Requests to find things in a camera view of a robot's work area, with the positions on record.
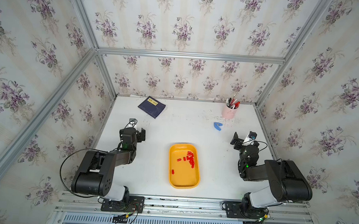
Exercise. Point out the yellow plastic storage tray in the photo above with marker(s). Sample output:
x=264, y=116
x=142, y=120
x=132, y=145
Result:
x=185, y=177

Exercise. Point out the pink pen cup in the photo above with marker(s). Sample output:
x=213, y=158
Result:
x=228, y=112

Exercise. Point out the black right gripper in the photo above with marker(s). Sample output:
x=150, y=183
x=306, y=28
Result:
x=238, y=142

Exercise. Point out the red sleeve in tray cluster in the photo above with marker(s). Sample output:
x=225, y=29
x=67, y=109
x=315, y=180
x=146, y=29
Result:
x=191, y=159

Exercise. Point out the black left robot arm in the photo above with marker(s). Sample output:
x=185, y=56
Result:
x=94, y=176

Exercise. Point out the aluminium front rail frame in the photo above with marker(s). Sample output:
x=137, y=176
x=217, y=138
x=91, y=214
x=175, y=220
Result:
x=152, y=209

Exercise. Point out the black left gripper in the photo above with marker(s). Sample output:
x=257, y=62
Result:
x=139, y=134

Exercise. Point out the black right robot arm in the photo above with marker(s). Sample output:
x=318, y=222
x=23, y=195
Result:
x=286, y=182

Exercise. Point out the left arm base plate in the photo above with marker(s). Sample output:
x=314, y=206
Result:
x=122, y=203

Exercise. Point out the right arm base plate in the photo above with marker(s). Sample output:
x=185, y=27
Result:
x=239, y=210

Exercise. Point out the red pens in cup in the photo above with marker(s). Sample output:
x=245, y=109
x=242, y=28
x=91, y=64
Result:
x=232, y=103

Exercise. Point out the dark blue notebook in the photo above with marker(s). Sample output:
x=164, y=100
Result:
x=152, y=107

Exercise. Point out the blue plastic clip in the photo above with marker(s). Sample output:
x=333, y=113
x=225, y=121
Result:
x=218, y=126

